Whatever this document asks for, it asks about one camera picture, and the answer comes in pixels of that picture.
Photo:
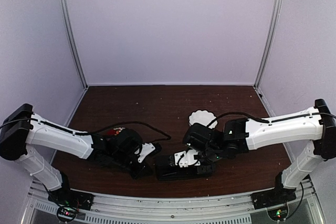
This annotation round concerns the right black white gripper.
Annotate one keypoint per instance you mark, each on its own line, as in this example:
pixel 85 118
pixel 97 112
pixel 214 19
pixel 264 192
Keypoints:
pixel 210 169

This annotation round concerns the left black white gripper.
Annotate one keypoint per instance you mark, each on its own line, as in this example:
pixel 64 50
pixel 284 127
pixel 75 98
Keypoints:
pixel 142 170

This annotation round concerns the black zip tool case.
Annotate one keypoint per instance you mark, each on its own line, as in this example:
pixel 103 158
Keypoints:
pixel 165 170

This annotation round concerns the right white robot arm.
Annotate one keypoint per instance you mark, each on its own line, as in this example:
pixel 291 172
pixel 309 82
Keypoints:
pixel 239 132

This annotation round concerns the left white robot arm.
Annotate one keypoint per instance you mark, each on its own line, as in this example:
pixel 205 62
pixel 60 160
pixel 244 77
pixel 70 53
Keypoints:
pixel 24 129

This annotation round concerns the red floral plate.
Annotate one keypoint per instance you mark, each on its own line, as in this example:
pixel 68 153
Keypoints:
pixel 114 132

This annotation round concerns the white scalloped bowl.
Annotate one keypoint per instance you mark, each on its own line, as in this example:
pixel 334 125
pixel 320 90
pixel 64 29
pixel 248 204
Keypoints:
pixel 202 117

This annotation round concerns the left round controller board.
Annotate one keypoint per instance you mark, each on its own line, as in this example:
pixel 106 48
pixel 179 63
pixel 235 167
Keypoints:
pixel 66 214

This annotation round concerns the round controller board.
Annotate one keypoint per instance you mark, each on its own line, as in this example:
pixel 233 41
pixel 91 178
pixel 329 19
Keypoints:
pixel 66 214
pixel 278 213

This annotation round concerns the right round controller board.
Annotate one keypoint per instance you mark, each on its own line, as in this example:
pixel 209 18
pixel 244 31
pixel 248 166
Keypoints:
pixel 278 213

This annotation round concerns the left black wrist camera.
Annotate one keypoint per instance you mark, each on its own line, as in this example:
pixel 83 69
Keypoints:
pixel 128 141

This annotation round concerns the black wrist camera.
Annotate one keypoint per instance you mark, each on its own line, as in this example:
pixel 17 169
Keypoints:
pixel 197 137
pixel 128 141

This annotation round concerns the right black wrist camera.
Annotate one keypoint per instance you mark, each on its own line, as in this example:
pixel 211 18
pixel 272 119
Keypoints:
pixel 197 137

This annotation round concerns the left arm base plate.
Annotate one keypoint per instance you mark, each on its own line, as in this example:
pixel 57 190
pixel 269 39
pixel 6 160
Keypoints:
pixel 71 198

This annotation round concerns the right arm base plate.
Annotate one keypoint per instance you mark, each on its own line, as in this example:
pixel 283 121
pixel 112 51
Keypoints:
pixel 269 198

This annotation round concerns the aluminium front rail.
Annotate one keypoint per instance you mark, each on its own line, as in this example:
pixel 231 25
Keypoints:
pixel 235 208

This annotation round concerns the left aluminium frame post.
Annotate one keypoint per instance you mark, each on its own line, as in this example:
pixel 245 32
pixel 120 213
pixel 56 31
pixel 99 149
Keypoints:
pixel 72 43

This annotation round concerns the aluminium frame post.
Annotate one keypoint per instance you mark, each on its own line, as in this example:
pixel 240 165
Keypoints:
pixel 72 43
pixel 269 40

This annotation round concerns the right aluminium frame post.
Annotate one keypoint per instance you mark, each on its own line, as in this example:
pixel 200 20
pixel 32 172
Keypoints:
pixel 269 40

